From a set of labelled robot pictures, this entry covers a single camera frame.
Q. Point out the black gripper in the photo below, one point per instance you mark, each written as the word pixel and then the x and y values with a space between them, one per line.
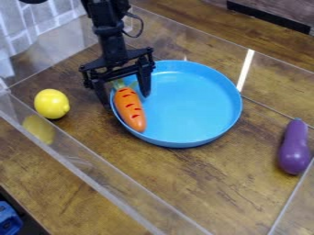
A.
pixel 116 63

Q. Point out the orange toy carrot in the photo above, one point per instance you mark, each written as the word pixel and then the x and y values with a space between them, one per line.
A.
pixel 128 106

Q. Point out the blue plastic plate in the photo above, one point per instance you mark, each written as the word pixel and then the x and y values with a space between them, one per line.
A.
pixel 193 107

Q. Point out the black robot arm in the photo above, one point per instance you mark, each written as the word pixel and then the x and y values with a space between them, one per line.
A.
pixel 107 14

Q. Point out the yellow toy lemon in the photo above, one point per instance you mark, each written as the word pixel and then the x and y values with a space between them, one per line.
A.
pixel 51 103

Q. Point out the white checkered curtain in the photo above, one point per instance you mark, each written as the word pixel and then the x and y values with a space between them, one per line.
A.
pixel 24 21

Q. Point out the purple toy eggplant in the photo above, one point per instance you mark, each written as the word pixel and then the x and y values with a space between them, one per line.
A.
pixel 294 152

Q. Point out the blue plastic object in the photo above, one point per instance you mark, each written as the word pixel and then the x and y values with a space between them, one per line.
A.
pixel 11 223

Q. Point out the clear acrylic enclosure wall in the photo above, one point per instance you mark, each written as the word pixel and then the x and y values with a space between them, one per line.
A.
pixel 90 180

